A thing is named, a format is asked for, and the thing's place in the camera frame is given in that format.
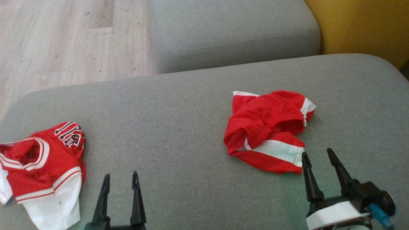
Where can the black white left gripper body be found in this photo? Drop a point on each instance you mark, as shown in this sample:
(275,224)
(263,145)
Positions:
(121,228)

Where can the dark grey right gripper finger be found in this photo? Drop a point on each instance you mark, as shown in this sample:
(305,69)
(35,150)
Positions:
(343,179)
(311,185)

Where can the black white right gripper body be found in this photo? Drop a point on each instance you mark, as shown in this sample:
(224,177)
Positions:
(335,214)

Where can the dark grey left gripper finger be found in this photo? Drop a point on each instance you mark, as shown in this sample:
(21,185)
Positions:
(103,204)
(137,207)

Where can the red white number 23 jersey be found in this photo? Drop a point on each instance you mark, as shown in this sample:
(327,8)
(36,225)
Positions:
(38,179)

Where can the red shorts with white stripe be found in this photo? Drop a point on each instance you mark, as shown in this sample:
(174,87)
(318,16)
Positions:
(265,124)

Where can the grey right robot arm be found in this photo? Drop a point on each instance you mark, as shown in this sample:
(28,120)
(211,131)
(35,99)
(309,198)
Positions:
(354,227)

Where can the large yellow sofa backrest cushion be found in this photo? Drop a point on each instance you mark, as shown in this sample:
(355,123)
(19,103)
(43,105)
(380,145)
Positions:
(364,25)

